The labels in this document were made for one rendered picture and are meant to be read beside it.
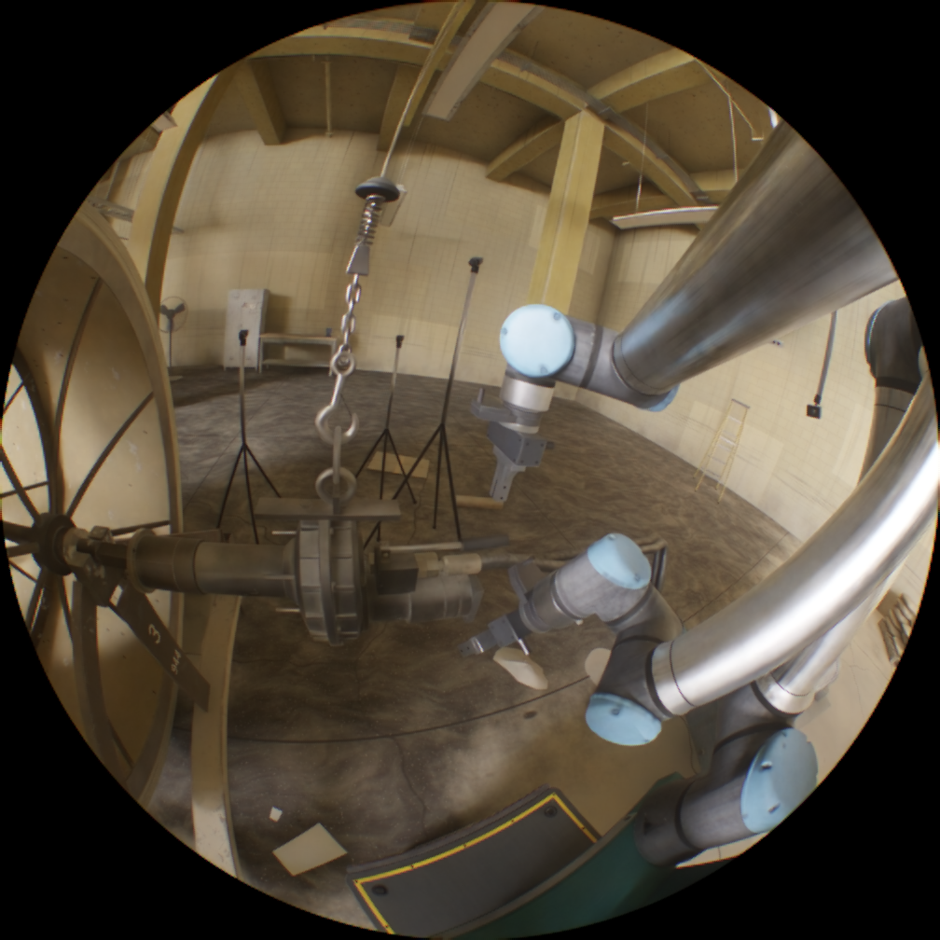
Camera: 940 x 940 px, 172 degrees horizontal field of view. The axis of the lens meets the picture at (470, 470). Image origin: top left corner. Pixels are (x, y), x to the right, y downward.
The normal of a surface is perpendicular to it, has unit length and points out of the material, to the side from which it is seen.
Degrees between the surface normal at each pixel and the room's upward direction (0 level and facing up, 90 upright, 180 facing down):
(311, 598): 65
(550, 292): 90
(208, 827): 0
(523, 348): 90
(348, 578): 48
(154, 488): 70
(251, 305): 90
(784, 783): 5
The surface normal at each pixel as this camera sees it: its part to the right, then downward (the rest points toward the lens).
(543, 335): -0.32, 0.34
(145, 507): 0.40, -0.02
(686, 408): -0.91, -0.03
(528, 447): 0.35, 0.46
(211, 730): 0.21, -0.89
